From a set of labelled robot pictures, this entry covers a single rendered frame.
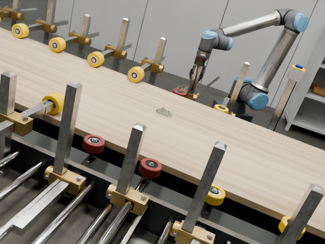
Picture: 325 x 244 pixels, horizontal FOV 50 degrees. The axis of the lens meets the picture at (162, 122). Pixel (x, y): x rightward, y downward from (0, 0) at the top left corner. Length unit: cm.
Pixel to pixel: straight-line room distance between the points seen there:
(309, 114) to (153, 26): 240
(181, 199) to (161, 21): 370
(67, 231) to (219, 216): 55
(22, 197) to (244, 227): 80
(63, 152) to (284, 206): 79
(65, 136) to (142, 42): 388
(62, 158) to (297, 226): 75
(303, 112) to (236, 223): 381
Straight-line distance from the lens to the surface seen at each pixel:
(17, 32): 227
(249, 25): 259
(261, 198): 134
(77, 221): 126
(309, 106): 506
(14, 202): 131
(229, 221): 137
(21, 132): 125
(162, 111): 166
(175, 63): 491
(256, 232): 139
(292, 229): 110
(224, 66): 484
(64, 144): 118
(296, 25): 261
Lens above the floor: 159
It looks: 26 degrees down
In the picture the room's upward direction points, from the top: 17 degrees clockwise
